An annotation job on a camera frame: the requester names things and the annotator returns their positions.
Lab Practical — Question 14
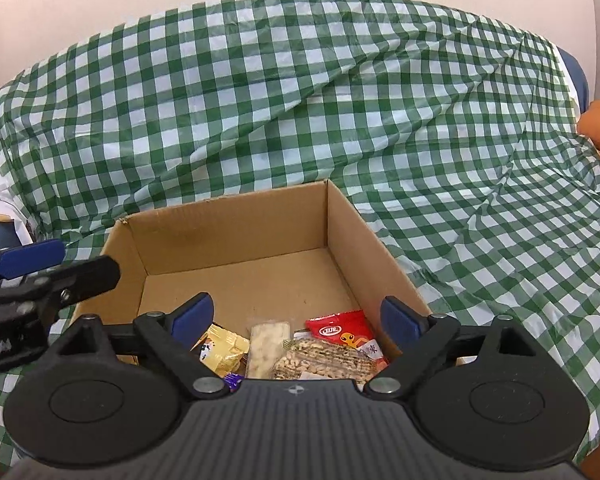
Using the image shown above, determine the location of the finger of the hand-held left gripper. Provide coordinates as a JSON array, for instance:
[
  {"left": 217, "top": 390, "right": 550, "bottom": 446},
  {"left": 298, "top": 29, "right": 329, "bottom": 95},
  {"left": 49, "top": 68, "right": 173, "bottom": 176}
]
[
  {"left": 0, "top": 255, "right": 122, "bottom": 331},
  {"left": 0, "top": 239, "right": 67, "bottom": 286}
]

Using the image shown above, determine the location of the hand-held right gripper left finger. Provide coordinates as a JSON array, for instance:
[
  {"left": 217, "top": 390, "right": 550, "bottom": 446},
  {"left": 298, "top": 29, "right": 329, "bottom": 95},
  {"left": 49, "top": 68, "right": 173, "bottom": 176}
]
[{"left": 45, "top": 292, "right": 231, "bottom": 401}]

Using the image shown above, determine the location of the brown cardboard box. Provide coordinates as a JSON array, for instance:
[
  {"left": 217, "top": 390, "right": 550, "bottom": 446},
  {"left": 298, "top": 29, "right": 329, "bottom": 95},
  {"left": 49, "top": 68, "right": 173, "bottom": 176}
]
[{"left": 72, "top": 179, "right": 433, "bottom": 376}]

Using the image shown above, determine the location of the green white checked cloth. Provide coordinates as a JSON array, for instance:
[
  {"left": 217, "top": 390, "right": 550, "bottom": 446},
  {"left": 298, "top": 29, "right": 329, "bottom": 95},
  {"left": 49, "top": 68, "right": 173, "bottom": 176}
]
[{"left": 0, "top": 0, "right": 600, "bottom": 466}]

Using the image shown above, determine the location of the yellow snack bar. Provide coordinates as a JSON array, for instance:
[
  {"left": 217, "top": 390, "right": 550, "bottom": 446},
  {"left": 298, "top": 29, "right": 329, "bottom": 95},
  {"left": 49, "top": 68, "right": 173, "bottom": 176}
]
[{"left": 190, "top": 324, "right": 251, "bottom": 392}]

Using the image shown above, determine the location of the clear peanut candy packet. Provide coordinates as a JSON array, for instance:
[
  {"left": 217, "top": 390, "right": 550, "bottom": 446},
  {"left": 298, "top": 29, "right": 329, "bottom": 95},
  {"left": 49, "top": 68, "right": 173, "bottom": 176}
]
[{"left": 272, "top": 337, "right": 381, "bottom": 381}]

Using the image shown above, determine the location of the small clear red-ended packet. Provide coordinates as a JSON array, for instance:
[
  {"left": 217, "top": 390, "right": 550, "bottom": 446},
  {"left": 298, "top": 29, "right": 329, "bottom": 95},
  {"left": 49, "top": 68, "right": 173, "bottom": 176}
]
[{"left": 245, "top": 317, "right": 291, "bottom": 378}]

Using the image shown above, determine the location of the red snack packet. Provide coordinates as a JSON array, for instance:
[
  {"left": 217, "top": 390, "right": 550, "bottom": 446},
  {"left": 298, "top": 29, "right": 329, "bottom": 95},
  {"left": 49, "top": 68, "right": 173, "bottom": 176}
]
[{"left": 305, "top": 310, "right": 390, "bottom": 362}]

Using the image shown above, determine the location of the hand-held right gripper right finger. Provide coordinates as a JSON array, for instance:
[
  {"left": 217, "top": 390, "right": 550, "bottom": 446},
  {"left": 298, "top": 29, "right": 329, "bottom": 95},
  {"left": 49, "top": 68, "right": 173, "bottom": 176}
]
[{"left": 362, "top": 296, "right": 538, "bottom": 401}]

